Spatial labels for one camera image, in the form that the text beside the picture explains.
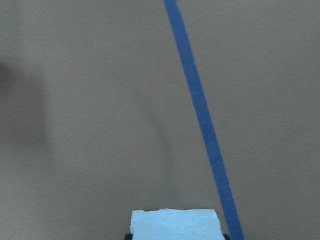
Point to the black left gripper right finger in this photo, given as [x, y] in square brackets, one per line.
[226, 237]

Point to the light blue block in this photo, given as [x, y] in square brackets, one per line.
[173, 224]

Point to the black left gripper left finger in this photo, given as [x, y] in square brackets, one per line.
[128, 237]

